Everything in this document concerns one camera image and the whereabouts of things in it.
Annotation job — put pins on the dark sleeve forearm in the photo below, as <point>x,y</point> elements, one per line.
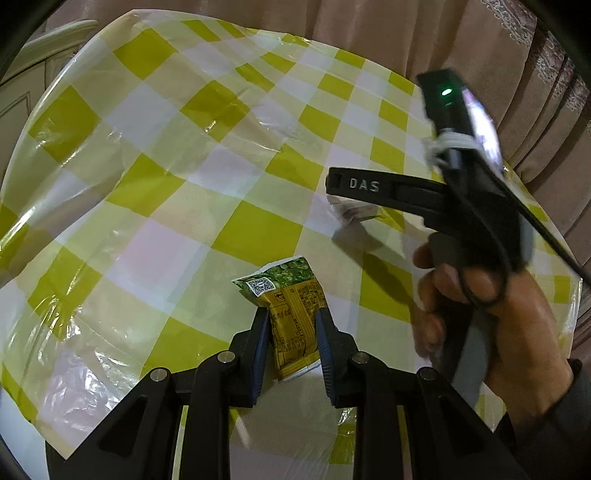
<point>557,445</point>

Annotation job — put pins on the green white checkered tablecloth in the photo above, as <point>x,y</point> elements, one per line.
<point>172,155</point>

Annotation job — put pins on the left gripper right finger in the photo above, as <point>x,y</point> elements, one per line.
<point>408,425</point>

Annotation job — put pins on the person right hand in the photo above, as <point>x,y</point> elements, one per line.
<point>528,372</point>

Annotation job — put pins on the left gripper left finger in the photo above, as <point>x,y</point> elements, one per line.
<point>176,425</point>

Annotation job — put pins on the white drawer cabinet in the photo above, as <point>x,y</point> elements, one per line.
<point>30,74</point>

